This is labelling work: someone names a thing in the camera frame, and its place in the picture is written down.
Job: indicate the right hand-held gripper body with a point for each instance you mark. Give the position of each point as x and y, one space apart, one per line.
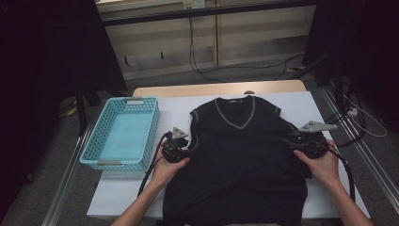
316 126

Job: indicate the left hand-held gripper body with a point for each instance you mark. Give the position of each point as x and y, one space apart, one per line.
178 133

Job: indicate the black knit vest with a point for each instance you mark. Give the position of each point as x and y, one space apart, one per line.
244 163

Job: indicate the light blue plastic basket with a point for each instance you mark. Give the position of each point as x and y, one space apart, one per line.
125 138

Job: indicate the person's left hand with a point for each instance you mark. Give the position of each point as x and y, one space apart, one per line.
164 172

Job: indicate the person's right hand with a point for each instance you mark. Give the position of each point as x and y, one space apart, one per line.
326 169

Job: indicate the white table sheet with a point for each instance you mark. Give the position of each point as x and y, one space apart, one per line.
175 109

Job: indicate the white power plug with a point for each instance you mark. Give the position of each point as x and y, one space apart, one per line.
352 112

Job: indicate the dark round table grommet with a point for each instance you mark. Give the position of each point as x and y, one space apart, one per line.
249 92

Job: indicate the black tripod stand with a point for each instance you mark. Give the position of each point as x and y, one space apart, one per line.
370 37

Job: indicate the yellow black floor tape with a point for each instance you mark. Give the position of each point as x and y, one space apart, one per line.
71 111

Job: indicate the light wooden cabinet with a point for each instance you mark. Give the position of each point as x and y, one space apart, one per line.
251 31

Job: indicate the black metal bar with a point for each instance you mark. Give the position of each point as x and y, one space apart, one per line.
200 12

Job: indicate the black curtain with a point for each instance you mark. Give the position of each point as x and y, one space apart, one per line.
47 62

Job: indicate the metal floor rail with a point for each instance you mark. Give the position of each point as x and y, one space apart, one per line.
370 157
67 175

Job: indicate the white wall socket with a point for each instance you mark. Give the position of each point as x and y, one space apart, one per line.
194 3

